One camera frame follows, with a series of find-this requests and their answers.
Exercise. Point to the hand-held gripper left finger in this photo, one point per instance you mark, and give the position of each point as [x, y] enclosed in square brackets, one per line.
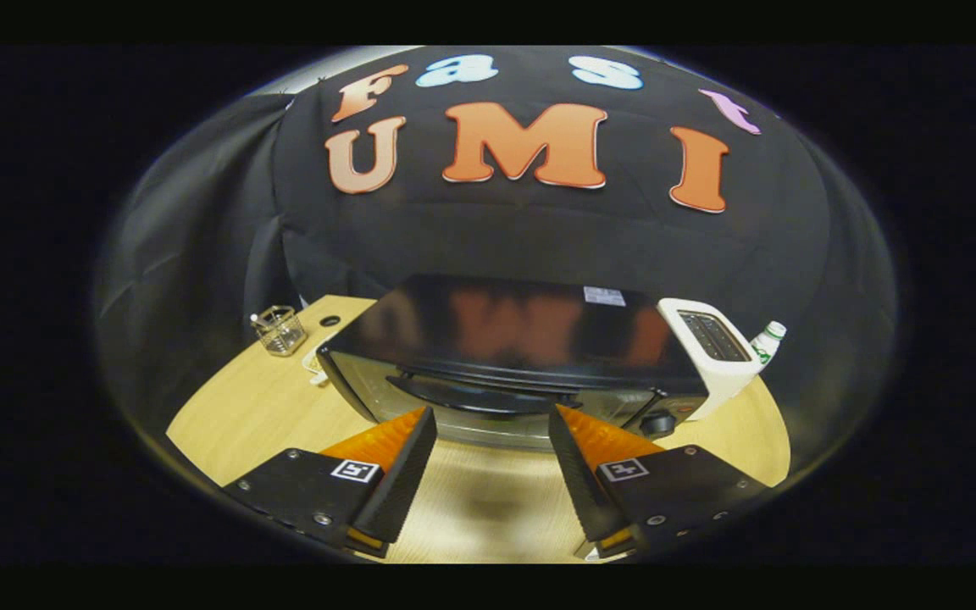
[407, 479]

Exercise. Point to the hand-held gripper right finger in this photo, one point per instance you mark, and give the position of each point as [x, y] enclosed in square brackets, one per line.
[577, 483]

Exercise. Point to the black toaster oven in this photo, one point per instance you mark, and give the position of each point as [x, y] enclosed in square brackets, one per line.
[496, 339]

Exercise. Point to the white pop-up toaster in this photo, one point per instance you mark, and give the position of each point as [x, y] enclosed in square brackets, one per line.
[725, 381]

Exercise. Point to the clear glass cup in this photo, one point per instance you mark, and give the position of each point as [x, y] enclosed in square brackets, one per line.
[280, 332]

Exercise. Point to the small white green bottle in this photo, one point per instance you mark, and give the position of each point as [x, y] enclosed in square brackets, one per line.
[768, 343]

